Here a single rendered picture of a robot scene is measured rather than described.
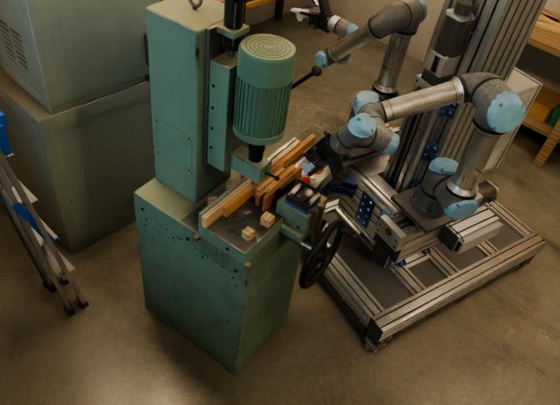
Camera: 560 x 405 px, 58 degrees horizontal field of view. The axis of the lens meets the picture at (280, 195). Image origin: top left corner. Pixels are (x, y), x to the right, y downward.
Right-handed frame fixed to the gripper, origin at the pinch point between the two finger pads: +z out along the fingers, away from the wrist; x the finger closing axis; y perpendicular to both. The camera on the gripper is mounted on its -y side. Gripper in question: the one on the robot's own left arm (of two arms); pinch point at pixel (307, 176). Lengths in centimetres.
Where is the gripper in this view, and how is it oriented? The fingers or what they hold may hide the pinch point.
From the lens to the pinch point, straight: 180.6
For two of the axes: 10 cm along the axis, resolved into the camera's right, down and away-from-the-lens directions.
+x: -5.7, 5.1, -6.4
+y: -6.4, -7.7, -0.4
